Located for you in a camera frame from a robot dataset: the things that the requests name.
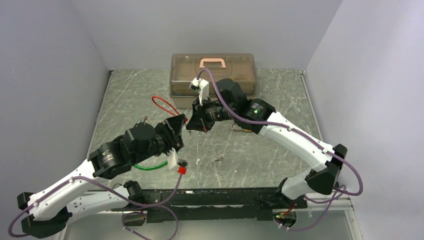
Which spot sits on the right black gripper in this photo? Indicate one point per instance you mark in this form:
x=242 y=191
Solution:
x=195 y=122

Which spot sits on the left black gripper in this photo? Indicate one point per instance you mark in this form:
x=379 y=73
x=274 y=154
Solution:
x=171 y=127

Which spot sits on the red cable lock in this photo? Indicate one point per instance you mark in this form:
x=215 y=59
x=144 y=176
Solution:
x=174 y=111

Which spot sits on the silver key set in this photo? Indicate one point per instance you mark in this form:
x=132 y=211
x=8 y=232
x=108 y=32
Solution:
x=219 y=157

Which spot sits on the green cable lock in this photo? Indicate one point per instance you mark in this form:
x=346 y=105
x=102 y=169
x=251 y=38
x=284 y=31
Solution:
x=151 y=168

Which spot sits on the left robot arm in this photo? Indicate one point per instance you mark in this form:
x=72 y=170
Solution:
x=83 y=192

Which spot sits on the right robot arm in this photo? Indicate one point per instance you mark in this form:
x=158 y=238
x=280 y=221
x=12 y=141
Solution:
x=265 y=120

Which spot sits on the brass padlock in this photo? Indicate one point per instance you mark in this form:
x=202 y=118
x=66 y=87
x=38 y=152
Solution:
x=235 y=128

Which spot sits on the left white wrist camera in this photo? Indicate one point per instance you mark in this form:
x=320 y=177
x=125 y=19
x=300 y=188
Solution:
x=176 y=164

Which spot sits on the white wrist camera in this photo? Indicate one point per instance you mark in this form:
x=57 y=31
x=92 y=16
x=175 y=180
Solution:
x=202 y=87
x=176 y=164

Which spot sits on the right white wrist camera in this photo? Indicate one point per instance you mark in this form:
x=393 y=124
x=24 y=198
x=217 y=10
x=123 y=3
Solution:
x=202 y=87

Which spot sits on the pink tool box handle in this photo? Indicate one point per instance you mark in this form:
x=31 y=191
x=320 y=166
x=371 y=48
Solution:
x=203 y=62

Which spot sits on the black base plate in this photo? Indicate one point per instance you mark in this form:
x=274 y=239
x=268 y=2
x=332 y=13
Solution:
x=260 y=203

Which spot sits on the aluminium frame rail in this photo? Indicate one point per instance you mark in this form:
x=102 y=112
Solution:
x=99 y=201

